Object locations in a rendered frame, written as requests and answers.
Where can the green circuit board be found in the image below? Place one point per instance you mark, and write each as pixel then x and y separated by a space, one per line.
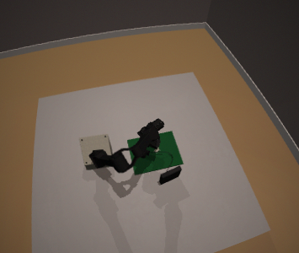
pixel 158 161

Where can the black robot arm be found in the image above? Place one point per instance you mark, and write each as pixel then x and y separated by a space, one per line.
pixel 149 138

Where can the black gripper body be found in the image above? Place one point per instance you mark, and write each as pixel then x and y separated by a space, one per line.
pixel 144 154

